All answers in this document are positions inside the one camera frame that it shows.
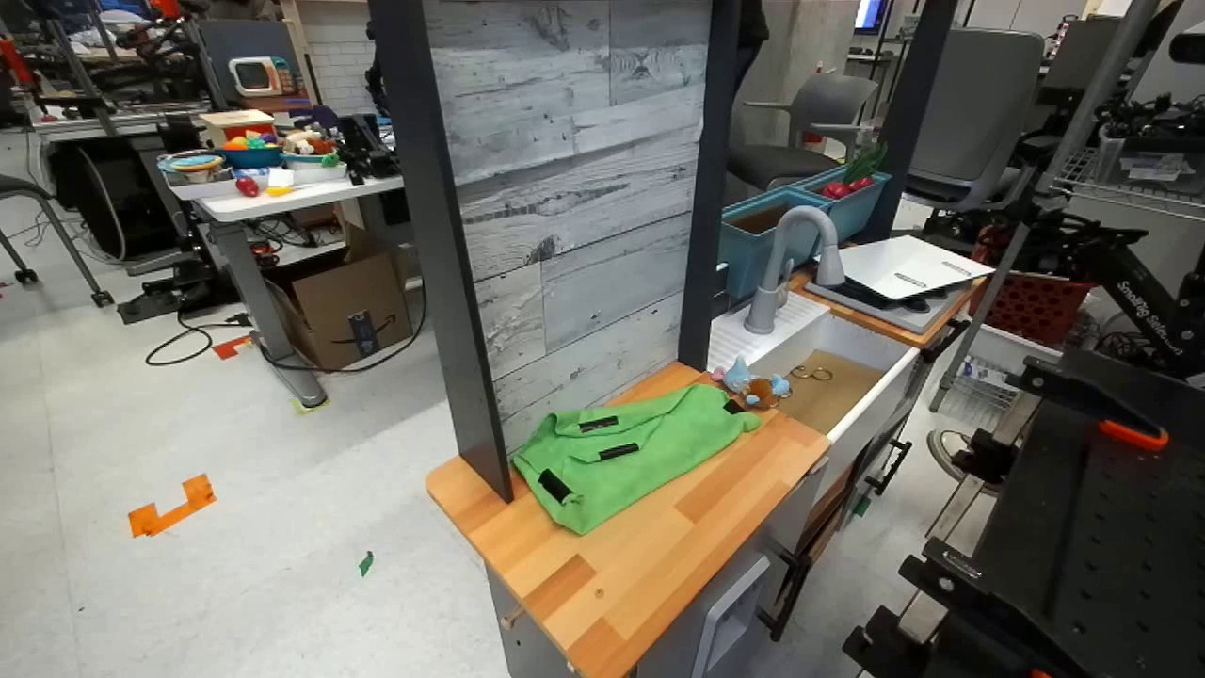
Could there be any black clamp orange handle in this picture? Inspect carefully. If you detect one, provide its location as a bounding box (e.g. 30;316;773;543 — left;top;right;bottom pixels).
1018;355;1173;460

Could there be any blue plastic bin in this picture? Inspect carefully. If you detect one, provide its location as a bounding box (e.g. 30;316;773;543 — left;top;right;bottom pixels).
720;164;895;305

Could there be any black perforated workbench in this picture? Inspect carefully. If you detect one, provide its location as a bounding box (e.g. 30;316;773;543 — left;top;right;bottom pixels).
841;346;1205;678

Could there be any white sink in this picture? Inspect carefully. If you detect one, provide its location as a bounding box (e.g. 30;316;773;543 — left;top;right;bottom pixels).
708;289;927;487

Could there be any gray chair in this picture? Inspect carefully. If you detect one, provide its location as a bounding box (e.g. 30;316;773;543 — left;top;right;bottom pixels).
729;68;880;195

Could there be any black floor cable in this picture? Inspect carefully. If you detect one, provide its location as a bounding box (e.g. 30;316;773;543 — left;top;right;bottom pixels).
138;313;257;372

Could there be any black stove top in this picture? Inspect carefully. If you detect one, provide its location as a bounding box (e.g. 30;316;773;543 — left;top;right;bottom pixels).
804;271;970;333

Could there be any black frame post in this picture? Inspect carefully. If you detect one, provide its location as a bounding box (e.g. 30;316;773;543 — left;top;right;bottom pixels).
873;0;959;212
367;0;517;505
675;0;749;372

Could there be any white kitchen cabinet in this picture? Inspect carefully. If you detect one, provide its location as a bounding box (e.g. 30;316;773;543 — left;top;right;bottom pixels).
487;355;927;678

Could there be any small white monitor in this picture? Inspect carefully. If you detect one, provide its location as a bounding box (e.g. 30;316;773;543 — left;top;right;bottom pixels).
224;51;292;106

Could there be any gray wood panel backsplash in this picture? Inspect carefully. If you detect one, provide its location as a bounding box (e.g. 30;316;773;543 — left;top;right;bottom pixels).
423;0;715;454

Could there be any red toy fruit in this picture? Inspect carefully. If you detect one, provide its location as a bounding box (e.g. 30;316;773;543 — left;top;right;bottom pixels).
814;171;877;204

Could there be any cardboard box with black print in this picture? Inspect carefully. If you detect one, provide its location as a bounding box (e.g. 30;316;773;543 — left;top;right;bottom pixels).
267;243;418;377

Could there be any white tray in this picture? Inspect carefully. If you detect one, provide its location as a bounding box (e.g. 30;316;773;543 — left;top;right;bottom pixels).
837;234;996;305

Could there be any black cabinet handle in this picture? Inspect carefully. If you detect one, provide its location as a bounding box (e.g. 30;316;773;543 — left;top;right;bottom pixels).
758;429;916;638

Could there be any gray toy faucet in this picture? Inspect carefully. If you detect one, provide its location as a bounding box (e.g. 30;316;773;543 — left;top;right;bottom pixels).
743;204;849;340

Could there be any wooden countertop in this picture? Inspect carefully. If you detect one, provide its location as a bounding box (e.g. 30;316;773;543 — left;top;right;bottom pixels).
425;359;837;678

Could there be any orange floor tape marker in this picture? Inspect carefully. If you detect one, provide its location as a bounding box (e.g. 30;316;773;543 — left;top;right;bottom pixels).
123;470;219;543

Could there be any blue stuffed toy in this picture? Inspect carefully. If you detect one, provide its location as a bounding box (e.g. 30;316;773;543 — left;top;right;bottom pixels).
720;359;793;415

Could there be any blue toy bowl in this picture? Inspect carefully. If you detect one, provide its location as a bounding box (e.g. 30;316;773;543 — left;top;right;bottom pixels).
222;140;286;171

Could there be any red mesh basket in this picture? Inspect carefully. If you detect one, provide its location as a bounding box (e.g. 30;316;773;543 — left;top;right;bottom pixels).
986;268;1097;348

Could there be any gray partition panel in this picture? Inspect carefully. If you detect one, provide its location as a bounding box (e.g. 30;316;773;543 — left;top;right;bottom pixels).
908;27;1046;204

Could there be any white top table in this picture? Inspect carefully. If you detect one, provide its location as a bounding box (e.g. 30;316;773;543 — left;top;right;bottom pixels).
162;156;411;411

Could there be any green cloth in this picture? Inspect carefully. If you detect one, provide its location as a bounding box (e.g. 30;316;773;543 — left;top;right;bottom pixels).
508;380;765;539

